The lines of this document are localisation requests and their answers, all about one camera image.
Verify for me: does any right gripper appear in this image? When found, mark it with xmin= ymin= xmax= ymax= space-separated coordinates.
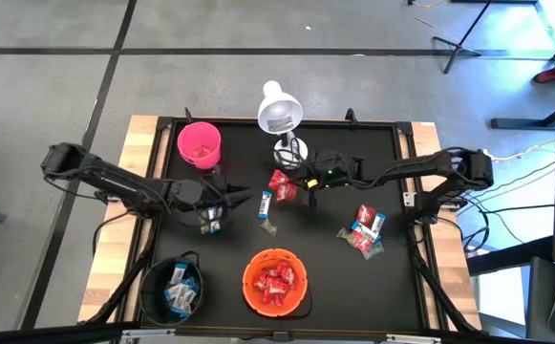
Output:
xmin=291 ymin=152 xmax=366 ymax=209

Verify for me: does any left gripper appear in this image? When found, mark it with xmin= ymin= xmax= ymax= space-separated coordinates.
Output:
xmin=195 ymin=164 xmax=255 ymax=230

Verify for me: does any blue white candy bar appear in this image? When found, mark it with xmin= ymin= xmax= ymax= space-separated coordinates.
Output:
xmin=205 ymin=205 xmax=224 ymax=235
xmin=257 ymin=190 xmax=273 ymax=220
xmin=371 ymin=212 xmax=388 ymax=235
xmin=183 ymin=276 xmax=201 ymax=300
xmin=163 ymin=284 xmax=183 ymax=305
xmin=174 ymin=293 xmax=197 ymax=316
xmin=171 ymin=263 xmax=188 ymax=286
xmin=351 ymin=220 xmax=382 ymax=244

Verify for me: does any pink plastic bucket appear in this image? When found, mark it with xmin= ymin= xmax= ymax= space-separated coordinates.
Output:
xmin=177 ymin=120 xmax=223 ymax=170

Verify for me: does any white desk lamp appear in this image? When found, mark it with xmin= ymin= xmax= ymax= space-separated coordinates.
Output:
xmin=256 ymin=79 xmax=310 ymax=172

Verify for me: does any black table mat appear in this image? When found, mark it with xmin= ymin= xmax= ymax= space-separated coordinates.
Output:
xmin=155 ymin=121 xmax=424 ymax=331

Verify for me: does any orange plastic bucket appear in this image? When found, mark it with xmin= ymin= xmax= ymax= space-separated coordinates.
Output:
xmin=241 ymin=247 xmax=313 ymax=320

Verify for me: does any black plastic bucket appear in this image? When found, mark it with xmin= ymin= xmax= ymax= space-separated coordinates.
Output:
xmin=139 ymin=250 xmax=205 ymax=327

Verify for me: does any black tripod stand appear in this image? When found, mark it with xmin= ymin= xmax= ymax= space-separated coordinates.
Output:
xmin=431 ymin=0 xmax=493 ymax=75

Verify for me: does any black gantry beam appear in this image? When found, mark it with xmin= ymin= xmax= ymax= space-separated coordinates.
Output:
xmin=0 ymin=322 xmax=555 ymax=344

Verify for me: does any black desk foot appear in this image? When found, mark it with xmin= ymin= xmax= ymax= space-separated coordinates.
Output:
xmin=450 ymin=0 xmax=539 ymax=6

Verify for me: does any person's red shoe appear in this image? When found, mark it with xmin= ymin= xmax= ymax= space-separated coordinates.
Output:
xmin=532 ymin=61 xmax=555 ymax=85

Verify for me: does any black lamp cord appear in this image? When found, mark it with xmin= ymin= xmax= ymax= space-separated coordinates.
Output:
xmin=276 ymin=136 xmax=307 ymax=169

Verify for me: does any black aluminium table frame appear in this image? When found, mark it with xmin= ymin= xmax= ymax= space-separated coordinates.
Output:
xmin=114 ymin=114 xmax=450 ymax=343

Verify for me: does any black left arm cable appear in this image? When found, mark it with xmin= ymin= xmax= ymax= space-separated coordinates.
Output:
xmin=92 ymin=209 xmax=138 ymax=259

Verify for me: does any silver beam bracket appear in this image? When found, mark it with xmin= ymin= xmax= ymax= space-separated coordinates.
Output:
xmin=384 ymin=333 xmax=441 ymax=344
xmin=120 ymin=327 xmax=177 ymax=344

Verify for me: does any black cable bundle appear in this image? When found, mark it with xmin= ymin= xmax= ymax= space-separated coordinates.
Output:
xmin=456 ymin=198 xmax=493 ymax=254

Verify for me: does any long black cable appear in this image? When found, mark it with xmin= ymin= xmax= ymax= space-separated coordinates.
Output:
xmin=470 ymin=203 xmax=555 ymax=216

